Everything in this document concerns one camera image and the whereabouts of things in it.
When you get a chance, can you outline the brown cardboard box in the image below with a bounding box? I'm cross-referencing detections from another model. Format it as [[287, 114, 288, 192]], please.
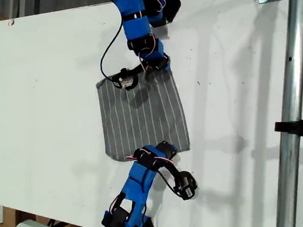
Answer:
[[0, 206, 83, 227]]

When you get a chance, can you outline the black camera cable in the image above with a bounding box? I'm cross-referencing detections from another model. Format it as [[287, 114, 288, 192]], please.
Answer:
[[153, 172, 188, 198], [98, 14, 125, 83]]

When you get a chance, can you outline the steel post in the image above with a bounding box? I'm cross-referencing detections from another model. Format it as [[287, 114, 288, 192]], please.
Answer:
[[266, 0, 303, 227]]

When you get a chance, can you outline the grey white-striped towel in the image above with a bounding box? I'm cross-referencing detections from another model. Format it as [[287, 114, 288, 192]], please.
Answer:
[[88, 59, 199, 169]]

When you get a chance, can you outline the black camera stalk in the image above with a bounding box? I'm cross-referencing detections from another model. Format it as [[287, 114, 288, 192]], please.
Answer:
[[128, 62, 147, 77], [157, 161, 183, 179]]

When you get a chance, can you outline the silver black camera box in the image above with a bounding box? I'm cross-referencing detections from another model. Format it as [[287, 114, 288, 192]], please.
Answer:
[[111, 66, 141, 92], [172, 169, 200, 202]]

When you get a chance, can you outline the white plastic container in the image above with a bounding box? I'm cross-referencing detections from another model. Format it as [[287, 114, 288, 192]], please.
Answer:
[[16, 217, 65, 227]]

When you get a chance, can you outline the black clamp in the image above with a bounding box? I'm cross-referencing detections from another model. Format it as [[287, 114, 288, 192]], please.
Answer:
[[273, 111, 303, 142]]

